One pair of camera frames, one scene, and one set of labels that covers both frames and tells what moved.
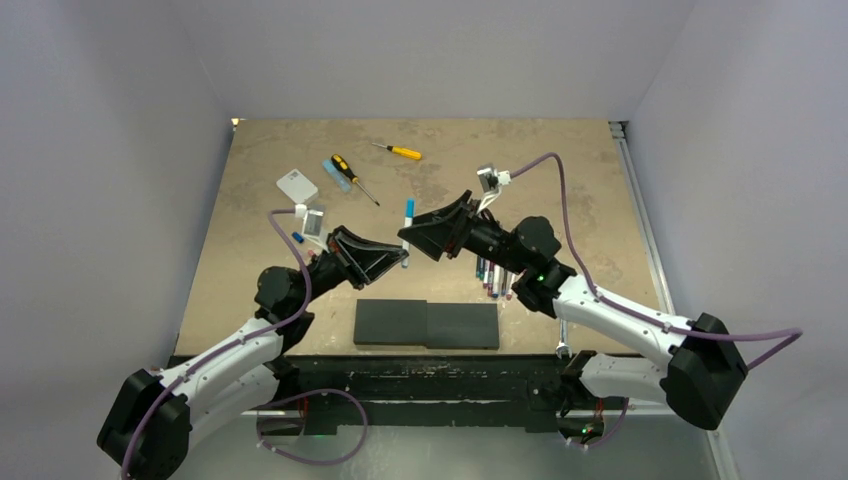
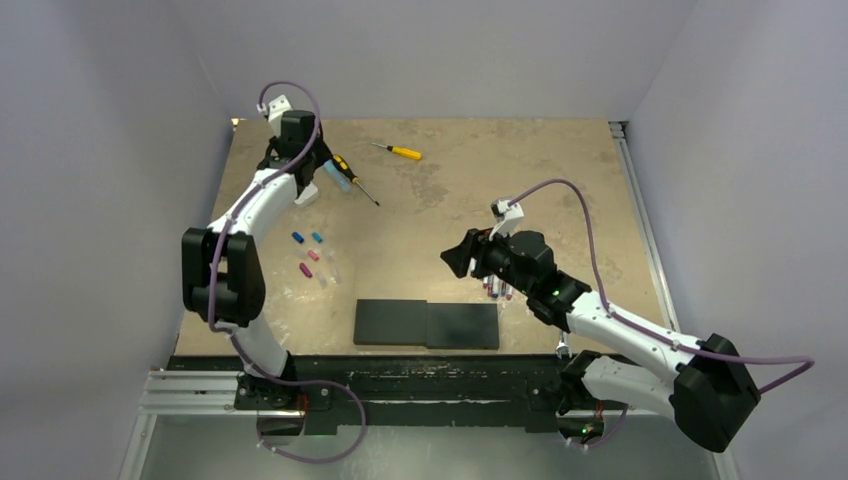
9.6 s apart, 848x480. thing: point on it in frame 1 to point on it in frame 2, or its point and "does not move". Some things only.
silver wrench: [563, 344] does not move
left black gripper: [339, 239] to [321, 153]
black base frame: [436, 391] does not move
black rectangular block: [422, 324] does not move
